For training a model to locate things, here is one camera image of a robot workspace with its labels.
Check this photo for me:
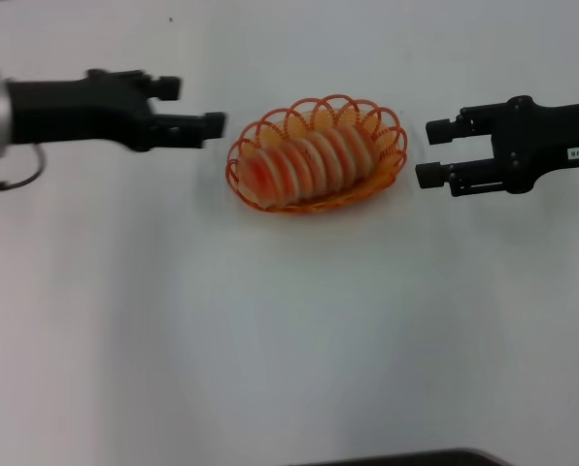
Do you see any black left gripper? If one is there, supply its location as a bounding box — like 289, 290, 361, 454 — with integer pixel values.
5, 69, 227, 153

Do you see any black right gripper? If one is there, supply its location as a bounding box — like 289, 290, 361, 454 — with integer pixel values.
415, 94, 579, 198

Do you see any orange plastic wire basket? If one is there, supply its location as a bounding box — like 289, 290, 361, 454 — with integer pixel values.
225, 93, 409, 216

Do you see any orange white striped bread loaf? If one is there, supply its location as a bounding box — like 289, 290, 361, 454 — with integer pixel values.
235, 118, 376, 211

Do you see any dark rounded robot base edge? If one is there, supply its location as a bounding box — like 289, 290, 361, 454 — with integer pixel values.
289, 447, 507, 466

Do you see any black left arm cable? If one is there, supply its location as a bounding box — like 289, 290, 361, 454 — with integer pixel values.
0, 144, 46, 193

